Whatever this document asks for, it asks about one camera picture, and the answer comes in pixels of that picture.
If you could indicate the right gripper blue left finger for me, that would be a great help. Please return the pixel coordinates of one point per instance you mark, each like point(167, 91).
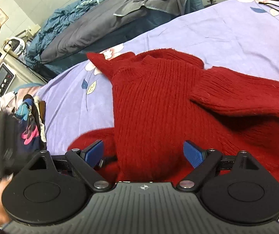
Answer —
point(93, 154)

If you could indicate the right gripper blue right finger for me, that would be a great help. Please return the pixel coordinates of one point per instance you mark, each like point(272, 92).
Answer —
point(193, 153)

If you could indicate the red knitted sweater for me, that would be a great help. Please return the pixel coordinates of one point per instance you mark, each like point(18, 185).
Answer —
point(162, 98)

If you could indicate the navy patterned clothes pile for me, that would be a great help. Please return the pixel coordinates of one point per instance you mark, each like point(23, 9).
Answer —
point(31, 130)

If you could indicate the white control panel appliance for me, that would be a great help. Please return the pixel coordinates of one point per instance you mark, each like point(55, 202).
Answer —
point(6, 78)

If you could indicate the blue crumpled blanket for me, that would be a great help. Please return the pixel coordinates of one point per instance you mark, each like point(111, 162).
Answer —
point(57, 22)

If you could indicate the white corded telephone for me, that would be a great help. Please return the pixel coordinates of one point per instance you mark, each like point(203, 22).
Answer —
point(14, 45)

